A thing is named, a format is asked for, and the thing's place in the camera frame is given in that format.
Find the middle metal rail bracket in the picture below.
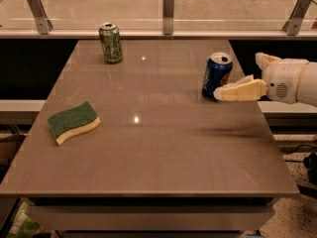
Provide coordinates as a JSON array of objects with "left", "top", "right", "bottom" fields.
[{"left": 162, "top": 0, "right": 174, "bottom": 35}]

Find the right metal rail bracket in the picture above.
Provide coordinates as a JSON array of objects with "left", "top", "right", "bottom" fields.
[{"left": 282, "top": 0, "right": 313, "bottom": 36}]

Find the metal rail bracket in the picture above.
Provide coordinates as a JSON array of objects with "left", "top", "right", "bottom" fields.
[
  {"left": 282, "top": 0, "right": 313, "bottom": 36},
  {"left": 162, "top": 0, "right": 174, "bottom": 35},
  {"left": 27, "top": 0, "right": 53, "bottom": 35}
]

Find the white drawer front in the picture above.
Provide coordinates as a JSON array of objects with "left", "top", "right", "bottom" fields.
[{"left": 27, "top": 205, "right": 274, "bottom": 231}]

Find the black cable and plug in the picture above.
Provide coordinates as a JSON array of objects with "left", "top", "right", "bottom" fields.
[{"left": 284, "top": 144, "right": 317, "bottom": 186}]

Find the blue pepsi can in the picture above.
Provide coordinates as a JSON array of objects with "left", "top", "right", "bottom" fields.
[{"left": 202, "top": 52, "right": 233, "bottom": 100}]

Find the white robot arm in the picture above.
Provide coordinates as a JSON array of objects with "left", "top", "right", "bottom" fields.
[{"left": 214, "top": 53, "right": 317, "bottom": 106}]

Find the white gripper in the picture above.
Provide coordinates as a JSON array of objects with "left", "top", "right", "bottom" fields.
[{"left": 213, "top": 53, "right": 309, "bottom": 104}]

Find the green and yellow sponge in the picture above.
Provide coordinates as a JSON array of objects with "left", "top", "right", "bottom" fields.
[{"left": 48, "top": 101, "right": 101, "bottom": 146}]

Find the green packaging under table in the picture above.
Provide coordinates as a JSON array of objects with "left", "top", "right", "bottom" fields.
[{"left": 6, "top": 202, "right": 40, "bottom": 238}]

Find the left metal rail bracket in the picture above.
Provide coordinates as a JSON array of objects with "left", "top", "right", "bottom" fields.
[{"left": 27, "top": 0, "right": 53, "bottom": 35}]

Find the green soda can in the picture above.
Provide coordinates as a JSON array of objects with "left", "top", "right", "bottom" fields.
[{"left": 99, "top": 23, "right": 123, "bottom": 63}]

